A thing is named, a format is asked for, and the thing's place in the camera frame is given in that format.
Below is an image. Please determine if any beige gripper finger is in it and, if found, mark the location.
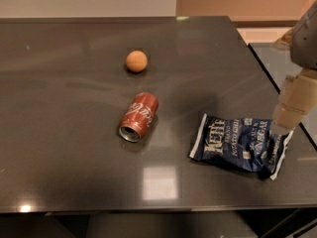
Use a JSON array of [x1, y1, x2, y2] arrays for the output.
[[271, 68, 317, 135]]

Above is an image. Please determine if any red coke can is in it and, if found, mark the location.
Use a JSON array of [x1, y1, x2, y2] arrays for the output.
[[119, 92, 159, 143]]

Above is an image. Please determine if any blue potato chip bag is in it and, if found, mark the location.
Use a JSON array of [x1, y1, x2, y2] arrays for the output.
[[189, 114, 293, 180]]

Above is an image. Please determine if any orange fruit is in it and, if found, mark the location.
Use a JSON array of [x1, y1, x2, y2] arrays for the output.
[[126, 51, 148, 72]]

